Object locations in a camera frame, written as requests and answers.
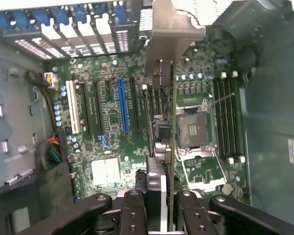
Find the grey metal PC case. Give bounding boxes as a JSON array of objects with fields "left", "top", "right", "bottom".
[{"left": 0, "top": 0, "right": 294, "bottom": 235}]

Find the CPU socket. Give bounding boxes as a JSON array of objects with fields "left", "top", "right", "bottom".
[{"left": 175, "top": 99, "right": 216, "bottom": 152}]

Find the white power connector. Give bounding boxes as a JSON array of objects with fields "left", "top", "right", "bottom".
[{"left": 43, "top": 72, "right": 58, "bottom": 89}]

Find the silver locking lever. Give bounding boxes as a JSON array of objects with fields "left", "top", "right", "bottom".
[{"left": 212, "top": 93, "right": 236, "bottom": 106}]

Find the white PCI expansion slot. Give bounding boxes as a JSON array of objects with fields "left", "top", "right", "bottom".
[{"left": 65, "top": 80, "right": 81, "bottom": 135}]

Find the long black expansion slot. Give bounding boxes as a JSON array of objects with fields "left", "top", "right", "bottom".
[
  {"left": 95, "top": 80, "right": 105, "bottom": 135},
  {"left": 82, "top": 82, "right": 94, "bottom": 137},
  {"left": 129, "top": 78, "right": 141, "bottom": 132}
]

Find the blue expansion slot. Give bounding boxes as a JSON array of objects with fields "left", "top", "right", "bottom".
[{"left": 117, "top": 77, "right": 130, "bottom": 135}]

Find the metal socket cover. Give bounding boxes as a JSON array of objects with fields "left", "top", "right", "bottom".
[{"left": 178, "top": 149, "right": 227, "bottom": 193}]

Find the green Dell motherboard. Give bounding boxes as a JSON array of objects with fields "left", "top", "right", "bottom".
[{"left": 45, "top": 31, "right": 248, "bottom": 199}]

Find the yellow and black wire bundle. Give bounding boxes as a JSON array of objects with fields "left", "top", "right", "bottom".
[{"left": 25, "top": 70, "right": 62, "bottom": 133}]

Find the multicoloured wire bundle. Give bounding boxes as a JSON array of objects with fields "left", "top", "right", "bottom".
[{"left": 35, "top": 137, "right": 63, "bottom": 169}]

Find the silver chipset heatsink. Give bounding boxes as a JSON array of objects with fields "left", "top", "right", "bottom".
[{"left": 91, "top": 158, "right": 121, "bottom": 186}]

